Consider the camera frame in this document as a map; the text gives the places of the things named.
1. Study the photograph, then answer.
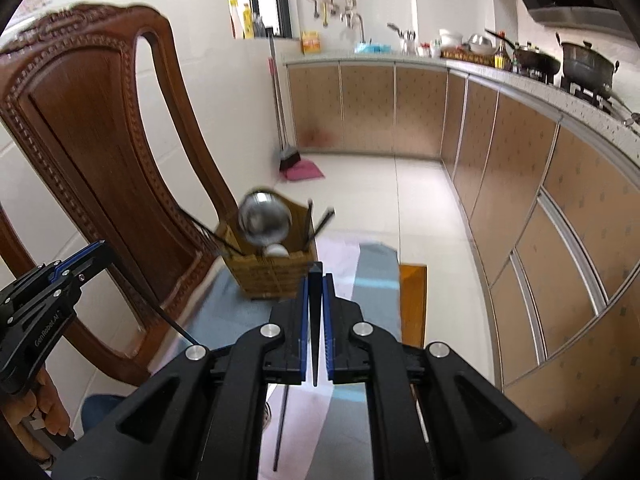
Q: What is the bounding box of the large steel ladle spoon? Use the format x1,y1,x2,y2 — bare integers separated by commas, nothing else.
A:
238,191,292,247

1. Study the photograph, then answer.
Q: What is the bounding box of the white ceramic spoon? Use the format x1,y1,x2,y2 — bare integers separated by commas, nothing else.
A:
262,244,290,258

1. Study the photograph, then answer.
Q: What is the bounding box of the steel fork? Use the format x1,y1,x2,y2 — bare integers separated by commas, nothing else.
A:
179,207,244,257

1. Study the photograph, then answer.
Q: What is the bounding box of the kitchen counter with cabinets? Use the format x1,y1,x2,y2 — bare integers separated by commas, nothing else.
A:
285,54,639,474

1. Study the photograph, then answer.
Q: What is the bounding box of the steel kitchen faucet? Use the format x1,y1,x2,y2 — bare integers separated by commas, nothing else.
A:
341,6,367,44

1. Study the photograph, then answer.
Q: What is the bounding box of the person's hand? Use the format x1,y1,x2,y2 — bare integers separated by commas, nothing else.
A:
0,368,72,461

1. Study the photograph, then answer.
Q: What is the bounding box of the carved dark wooden chair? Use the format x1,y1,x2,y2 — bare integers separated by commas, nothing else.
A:
1,4,238,386

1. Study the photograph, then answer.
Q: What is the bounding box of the blue jeans leg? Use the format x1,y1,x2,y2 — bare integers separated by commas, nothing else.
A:
80,393,125,434

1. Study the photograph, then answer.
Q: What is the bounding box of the orange wooden table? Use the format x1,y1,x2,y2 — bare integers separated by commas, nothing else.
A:
399,263,428,348

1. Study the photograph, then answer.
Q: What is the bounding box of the bamboo utensil holder box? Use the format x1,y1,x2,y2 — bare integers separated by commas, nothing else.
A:
214,188,317,299

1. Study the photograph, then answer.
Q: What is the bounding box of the broom with pink dustpan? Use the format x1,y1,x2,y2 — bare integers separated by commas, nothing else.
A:
266,27,323,182

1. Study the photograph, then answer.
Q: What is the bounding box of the yellow detergent bottle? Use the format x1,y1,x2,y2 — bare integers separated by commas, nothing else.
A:
242,3,254,39

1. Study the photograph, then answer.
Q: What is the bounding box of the blue cloth at sink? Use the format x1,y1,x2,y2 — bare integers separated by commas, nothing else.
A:
354,42,392,54

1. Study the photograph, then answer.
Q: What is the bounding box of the soy sauce bottle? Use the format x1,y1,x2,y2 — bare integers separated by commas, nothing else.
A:
494,32,511,70

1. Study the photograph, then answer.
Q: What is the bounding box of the black wok pan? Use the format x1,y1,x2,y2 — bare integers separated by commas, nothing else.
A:
485,29,561,81

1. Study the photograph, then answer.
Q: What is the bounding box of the white utensil cup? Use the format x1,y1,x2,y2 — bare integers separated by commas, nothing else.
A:
387,23,419,55

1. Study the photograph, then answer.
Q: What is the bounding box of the steel bowl on counter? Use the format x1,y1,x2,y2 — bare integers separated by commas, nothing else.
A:
468,34,497,56

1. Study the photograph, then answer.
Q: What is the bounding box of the white bowl stack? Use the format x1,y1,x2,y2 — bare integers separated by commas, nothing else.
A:
438,28,463,49

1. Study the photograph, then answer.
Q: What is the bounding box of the dark cooking pot with lid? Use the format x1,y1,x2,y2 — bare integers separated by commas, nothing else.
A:
555,34,620,99

